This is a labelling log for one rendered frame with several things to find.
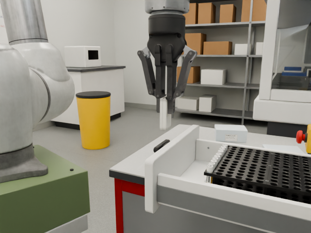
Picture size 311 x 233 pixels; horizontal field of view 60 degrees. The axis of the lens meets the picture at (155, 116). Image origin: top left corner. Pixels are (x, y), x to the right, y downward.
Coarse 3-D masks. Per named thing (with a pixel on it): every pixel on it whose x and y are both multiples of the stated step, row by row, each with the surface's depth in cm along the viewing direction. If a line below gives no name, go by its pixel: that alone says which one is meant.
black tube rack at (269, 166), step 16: (224, 160) 58; (240, 160) 57; (256, 160) 57; (272, 160) 57; (288, 160) 57; (304, 160) 58; (224, 176) 50; (240, 176) 50; (256, 176) 50; (272, 176) 50; (288, 176) 50; (304, 176) 50; (256, 192) 50; (272, 192) 51; (288, 192) 50; (304, 192) 44
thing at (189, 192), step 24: (216, 144) 70; (192, 168) 68; (168, 192) 51; (192, 192) 49; (216, 192) 47; (240, 192) 45; (216, 216) 48; (240, 216) 46; (264, 216) 44; (288, 216) 42
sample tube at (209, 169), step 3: (207, 165) 52; (210, 165) 52; (207, 168) 51; (210, 168) 51; (207, 171) 51; (210, 171) 51; (207, 177) 52; (210, 177) 51; (207, 180) 52; (210, 180) 51; (210, 183) 52
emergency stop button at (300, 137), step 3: (297, 132) 81; (300, 132) 80; (297, 135) 80; (300, 135) 79; (303, 135) 80; (297, 138) 80; (300, 138) 79; (303, 138) 80; (297, 141) 80; (300, 141) 79
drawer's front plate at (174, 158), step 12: (192, 132) 69; (168, 144) 58; (180, 144) 62; (192, 144) 70; (156, 156) 52; (168, 156) 56; (180, 156) 63; (192, 156) 71; (144, 168) 50; (156, 168) 51; (168, 168) 57; (180, 168) 64; (156, 180) 52; (156, 192) 52; (156, 204) 53
